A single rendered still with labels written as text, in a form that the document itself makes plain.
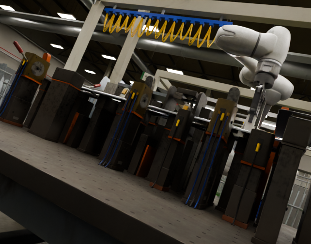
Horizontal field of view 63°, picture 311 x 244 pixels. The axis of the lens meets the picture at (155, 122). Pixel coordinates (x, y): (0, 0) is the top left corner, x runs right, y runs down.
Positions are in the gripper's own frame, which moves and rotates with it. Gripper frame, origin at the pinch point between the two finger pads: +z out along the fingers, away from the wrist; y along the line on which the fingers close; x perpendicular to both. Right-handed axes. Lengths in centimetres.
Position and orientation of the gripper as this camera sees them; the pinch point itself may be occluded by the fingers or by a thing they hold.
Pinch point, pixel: (250, 124)
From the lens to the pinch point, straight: 106.8
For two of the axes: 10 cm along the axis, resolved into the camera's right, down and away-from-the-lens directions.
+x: 8.5, 2.6, -4.5
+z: -3.5, 9.3, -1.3
